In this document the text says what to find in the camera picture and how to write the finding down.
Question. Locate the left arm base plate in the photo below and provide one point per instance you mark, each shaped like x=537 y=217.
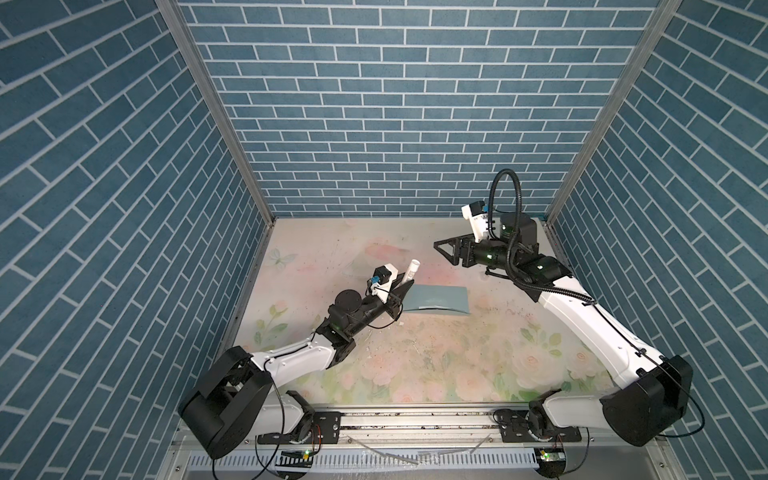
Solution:
x=320 y=427

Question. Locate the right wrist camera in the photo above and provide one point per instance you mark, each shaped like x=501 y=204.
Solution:
x=476 y=213

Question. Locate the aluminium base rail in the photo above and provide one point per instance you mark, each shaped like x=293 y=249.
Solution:
x=432 y=424

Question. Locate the white glue stick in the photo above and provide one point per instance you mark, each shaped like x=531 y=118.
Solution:
x=411 y=270

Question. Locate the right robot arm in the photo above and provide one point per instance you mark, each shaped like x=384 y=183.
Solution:
x=650 y=391

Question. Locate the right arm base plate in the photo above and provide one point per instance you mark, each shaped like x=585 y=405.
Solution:
x=520 y=426

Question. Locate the teal envelope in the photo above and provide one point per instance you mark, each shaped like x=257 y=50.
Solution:
x=435 y=299

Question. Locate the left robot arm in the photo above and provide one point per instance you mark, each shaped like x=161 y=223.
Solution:
x=238 y=397

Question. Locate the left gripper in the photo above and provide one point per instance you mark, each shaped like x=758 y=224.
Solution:
x=395 y=298

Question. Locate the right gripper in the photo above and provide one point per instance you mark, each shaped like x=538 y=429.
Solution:
x=460 y=243

